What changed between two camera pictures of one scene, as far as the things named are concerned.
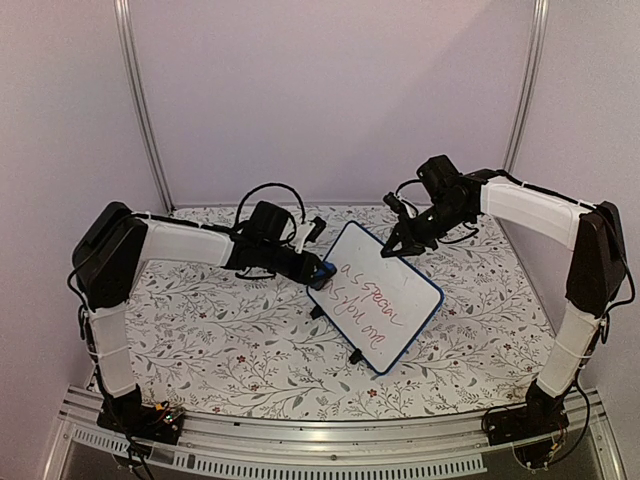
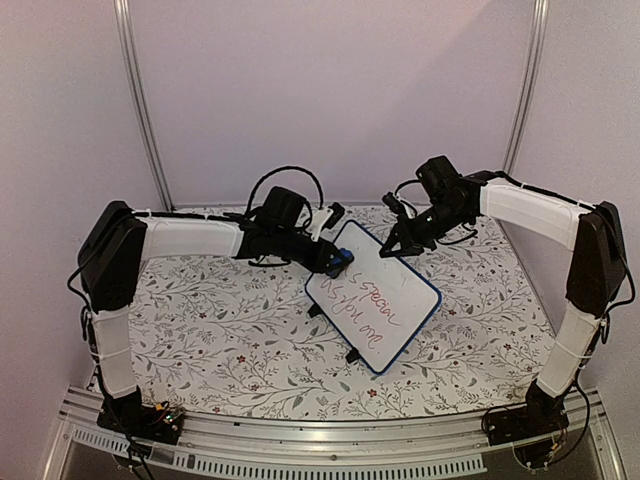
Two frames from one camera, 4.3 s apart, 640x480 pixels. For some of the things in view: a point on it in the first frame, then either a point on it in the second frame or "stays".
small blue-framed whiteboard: (377, 301) stays
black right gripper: (406, 247) stays
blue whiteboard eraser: (326, 272) to (344, 259)
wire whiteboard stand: (355, 353) stays
